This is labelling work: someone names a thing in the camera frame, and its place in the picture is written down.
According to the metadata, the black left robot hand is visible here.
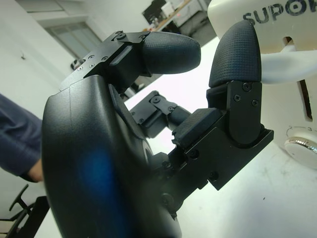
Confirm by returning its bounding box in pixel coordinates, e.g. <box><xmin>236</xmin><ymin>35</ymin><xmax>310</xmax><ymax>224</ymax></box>
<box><xmin>41</xmin><ymin>19</ymin><xmax>274</xmax><ymax>238</ymax></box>

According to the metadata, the white toaster lever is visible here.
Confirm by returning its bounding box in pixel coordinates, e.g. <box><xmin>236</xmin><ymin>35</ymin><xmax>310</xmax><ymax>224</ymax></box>
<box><xmin>260</xmin><ymin>48</ymin><xmax>317</xmax><ymax>86</ymax></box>

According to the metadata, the person's forearm blue sleeve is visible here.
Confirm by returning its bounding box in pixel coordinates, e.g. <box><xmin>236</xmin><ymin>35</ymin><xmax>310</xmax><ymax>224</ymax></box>
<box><xmin>0</xmin><ymin>93</ymin><xmax>43</xmax><ymax>183</ymax></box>

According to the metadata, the white two-slot toaster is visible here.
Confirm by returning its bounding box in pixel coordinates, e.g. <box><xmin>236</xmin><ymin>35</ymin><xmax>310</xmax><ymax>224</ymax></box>
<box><xmin>207</xmin><ymin>0</ymin><xmax>317</xmax><ymax>177</ymax></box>

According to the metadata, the person's hand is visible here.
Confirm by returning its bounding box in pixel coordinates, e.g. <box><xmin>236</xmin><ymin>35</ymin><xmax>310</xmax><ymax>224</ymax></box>
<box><xmin>26</xmin><ymin>158</ymin><xmax>45</xmax><ymax>183</ymax></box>

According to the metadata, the black chair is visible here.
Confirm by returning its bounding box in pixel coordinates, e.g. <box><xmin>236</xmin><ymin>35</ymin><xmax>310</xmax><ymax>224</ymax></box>
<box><xmin>0</xmin><ymin>184</ymin><xmax>50</xmax><ymax>238</ymax></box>

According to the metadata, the window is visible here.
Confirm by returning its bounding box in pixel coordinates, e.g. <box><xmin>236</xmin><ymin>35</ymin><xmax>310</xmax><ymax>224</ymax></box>
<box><xmin>38</xmin><ymin>21</ymin><xmax>105</xmax><ymax>62</ymax></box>

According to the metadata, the black monitor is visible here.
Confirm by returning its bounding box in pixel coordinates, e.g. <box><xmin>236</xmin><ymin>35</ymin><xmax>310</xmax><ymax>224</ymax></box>
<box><xmin>142</xmin><ymin>0</ymin><xmax>166</xmax><ymax>25</ymax></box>

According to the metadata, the cluttered wooden workbench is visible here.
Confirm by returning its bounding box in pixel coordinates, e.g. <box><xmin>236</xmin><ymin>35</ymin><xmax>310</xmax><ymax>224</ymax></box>
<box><xmin>148</xmin><ymin>0</ymin><xmax>218</xmax><ymax>47</ymax></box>

